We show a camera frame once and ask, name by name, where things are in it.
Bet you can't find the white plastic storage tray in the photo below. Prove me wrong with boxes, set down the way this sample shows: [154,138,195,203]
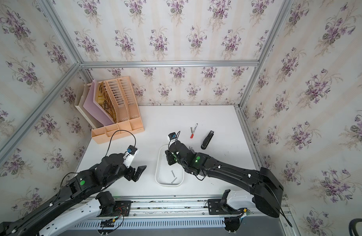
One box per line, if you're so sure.
[155,145,185,187]

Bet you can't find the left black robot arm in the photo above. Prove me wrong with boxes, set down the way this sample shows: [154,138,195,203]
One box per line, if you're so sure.
[0,153,146,236]

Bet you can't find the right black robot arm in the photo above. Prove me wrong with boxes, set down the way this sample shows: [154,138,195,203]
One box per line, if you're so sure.
[165,141,284,218]

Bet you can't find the red capped marker pen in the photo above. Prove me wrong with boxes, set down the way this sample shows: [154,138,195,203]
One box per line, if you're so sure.
[190,124,198,139]

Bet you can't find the black stapler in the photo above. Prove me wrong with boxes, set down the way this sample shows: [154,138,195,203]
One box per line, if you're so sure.
[201,130,214,150]

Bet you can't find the beige folder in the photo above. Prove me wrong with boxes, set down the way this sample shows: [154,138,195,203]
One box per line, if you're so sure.
[74,84,103,129]

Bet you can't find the pink folder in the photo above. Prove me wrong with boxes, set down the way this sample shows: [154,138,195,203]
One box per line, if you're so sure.
[83,80,114,127]

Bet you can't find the beige desk file organizer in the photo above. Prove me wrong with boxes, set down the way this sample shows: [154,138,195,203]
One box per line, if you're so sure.
[91,76,144,144]

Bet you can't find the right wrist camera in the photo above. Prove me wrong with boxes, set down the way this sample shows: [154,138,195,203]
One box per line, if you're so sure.
[168,132,178,143]

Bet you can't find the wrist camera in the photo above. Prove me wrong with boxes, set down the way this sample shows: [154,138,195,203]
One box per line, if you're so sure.
[123,145,138,168]
[168,132,178,143]

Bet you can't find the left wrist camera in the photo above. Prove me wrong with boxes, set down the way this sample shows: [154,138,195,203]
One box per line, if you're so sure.
[123,145,138,168]

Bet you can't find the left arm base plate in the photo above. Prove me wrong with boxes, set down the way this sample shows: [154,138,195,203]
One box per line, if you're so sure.
[98,201,132,217]

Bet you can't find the left camera black cable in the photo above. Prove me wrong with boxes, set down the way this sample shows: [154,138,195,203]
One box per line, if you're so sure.
[105,129,137,157]

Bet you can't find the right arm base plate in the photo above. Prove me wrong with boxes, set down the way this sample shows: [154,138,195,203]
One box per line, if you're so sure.
[207,199,249,215]

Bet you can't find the aluminium mounting rail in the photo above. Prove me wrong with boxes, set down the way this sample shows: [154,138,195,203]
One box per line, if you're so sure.
[113,191,267,219]

